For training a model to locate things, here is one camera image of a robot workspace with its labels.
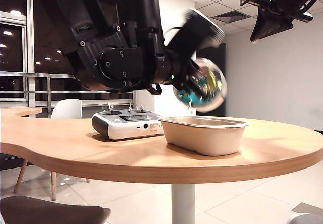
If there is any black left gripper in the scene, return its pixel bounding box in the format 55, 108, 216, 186
165, 27, 211, 100

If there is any clear plastic jar of clips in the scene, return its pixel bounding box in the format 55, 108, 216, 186
173, 57, 228, 113

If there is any white chair with wooden legs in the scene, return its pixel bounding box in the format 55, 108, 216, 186
14, 99, 90, 201

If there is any grey upholstered chair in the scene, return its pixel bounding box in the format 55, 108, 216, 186
289, 202, 323, 224

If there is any brown chair seat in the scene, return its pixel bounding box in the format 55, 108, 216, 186
0, 195, 112, 224

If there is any beige rectangular pulp bowl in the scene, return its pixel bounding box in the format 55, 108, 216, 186
158, 116, 250, 157

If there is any white table pedestal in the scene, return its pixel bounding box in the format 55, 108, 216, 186
171, 183, 196, 224

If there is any grey window frame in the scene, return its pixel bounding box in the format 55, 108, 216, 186
0, 11, 36, 108

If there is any ceiling air vent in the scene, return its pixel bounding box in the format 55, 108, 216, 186
212, 10, 250, 24

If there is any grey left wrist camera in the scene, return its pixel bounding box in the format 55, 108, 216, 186
185, 8, 226, 48

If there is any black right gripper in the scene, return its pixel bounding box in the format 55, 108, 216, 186
239, 0, 314, 42

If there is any white grey RC transmitter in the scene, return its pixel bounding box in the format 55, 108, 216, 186
91, 103, 165, 141

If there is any steel window railing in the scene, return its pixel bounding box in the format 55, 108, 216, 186
0, 71, 137, 108

